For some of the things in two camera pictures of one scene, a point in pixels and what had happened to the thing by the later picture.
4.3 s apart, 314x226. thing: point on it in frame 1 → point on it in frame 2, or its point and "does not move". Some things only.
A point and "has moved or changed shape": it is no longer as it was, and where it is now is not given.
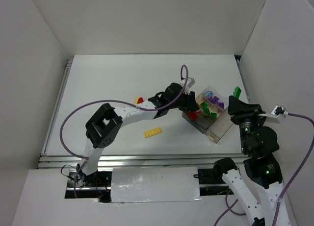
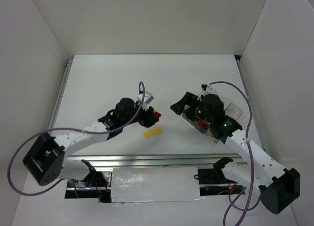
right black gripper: x=244 y=112 → x=192 y=104
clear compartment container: x=213 y=117 does not move
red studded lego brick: x=140 y=100 has moved or changed shape
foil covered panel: x=138 y=185 does not move
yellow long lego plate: x=152 y=132 does not move
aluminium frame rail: x=137 y=161 does not move
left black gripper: x=190 y=102 → x=146 y=118
